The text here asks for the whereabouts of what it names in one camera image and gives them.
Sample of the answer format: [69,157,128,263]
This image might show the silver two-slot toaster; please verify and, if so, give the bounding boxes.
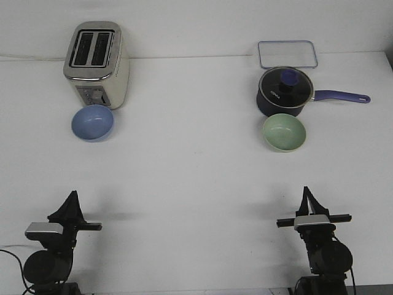
[63,21,130,109]

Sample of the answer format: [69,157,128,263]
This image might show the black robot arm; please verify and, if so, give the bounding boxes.
[22,191,102,294]
[276,186,353,294]

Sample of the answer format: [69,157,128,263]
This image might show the dark blue saucepan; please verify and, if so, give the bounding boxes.
[256,80,371,117]

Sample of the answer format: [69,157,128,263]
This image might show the blue bowl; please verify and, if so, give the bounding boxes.
[71,104,115,142]

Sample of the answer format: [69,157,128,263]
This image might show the glass pot lid blue knob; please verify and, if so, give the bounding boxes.
[258,67,314,107]

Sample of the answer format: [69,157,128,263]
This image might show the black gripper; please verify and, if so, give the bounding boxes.
[42,191,103,249]
[276,186,352,240]

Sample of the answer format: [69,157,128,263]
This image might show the white toaster power cord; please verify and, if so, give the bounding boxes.
[0,53,67,60]

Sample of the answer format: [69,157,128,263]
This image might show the clear container lid blue rim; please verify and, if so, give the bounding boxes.
[257,40,319,69]

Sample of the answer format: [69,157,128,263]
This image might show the green bowl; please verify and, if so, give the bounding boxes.
[261,113,307,152]

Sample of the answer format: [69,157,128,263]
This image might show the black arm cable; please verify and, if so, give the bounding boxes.
[333,235,357,295]
[0,248,34,295]

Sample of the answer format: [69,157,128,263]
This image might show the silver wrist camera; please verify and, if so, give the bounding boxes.
[25,222,64,240]
[294,214,330,231]

